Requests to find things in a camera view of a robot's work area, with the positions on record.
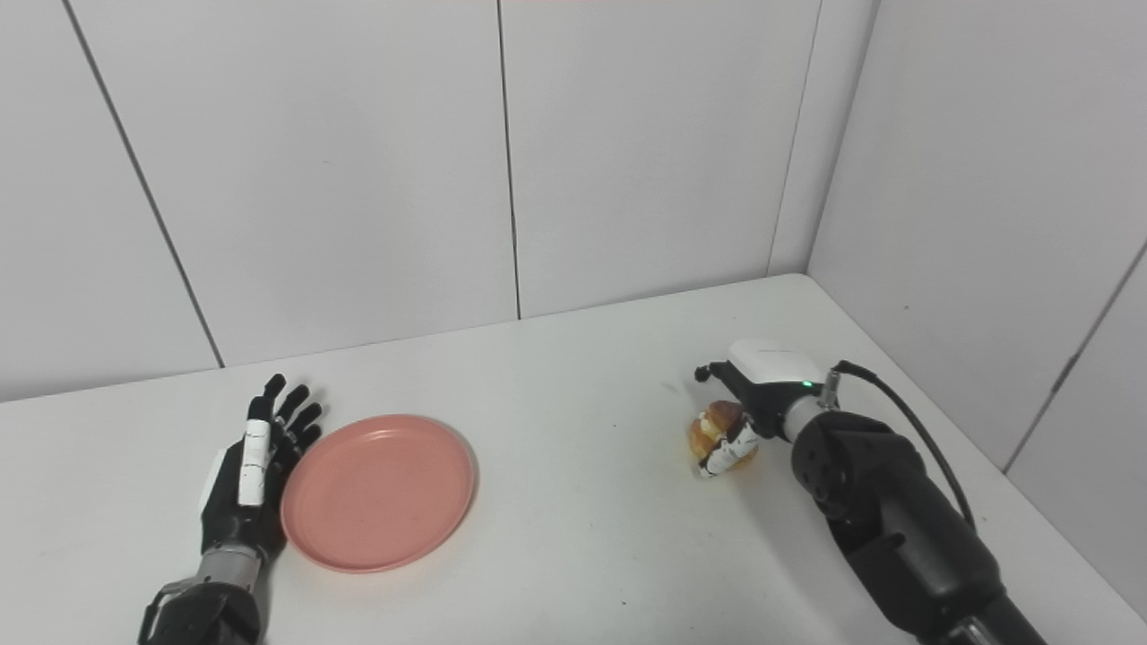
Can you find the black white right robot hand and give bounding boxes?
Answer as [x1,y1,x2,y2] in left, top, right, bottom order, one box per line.
[694,339,825,480]

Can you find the pink round plate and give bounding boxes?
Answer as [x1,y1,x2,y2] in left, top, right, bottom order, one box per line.
[280,414,477,574]

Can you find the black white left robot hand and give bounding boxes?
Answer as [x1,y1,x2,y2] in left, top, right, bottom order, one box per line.
[199,374,323,558]

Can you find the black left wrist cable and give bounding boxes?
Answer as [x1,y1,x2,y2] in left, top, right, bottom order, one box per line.
[137,578,198,645]

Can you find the cream puff pastry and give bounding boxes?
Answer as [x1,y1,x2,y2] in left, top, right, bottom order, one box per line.
[687,400,759,478]

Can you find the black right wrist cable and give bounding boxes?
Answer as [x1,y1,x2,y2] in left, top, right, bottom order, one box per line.
[823,360,978,531]

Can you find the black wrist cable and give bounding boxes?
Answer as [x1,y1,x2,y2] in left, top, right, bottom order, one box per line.
[137,578,198,645]
[823,360,978,531]

